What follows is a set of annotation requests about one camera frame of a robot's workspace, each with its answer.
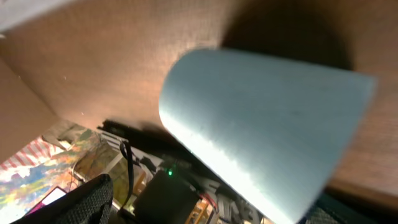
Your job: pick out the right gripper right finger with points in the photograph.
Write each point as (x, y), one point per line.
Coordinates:
(331, 210)

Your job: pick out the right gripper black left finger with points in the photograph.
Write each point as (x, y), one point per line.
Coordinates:
(90, 203)

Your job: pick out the light blue plastic cup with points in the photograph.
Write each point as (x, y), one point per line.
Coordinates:
(273, 129)

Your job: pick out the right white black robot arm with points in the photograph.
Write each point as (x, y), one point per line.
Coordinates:
(180, 180)

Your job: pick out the colourful painted floor mat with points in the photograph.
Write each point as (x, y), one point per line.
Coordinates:
(44, 163)

